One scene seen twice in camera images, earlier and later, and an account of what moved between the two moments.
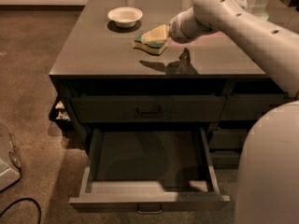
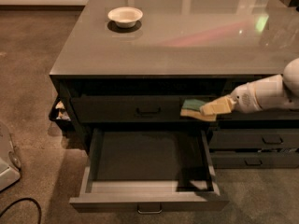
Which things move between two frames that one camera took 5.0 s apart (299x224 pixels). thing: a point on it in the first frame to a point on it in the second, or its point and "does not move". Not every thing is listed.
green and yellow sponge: [155, 48] to [192, 107]
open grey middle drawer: [149, 171] does not move
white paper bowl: [125, 17] does not move
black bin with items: [61, 115] does not move
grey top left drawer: [184, 109] does not move
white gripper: [175, 28] to [244, 99]
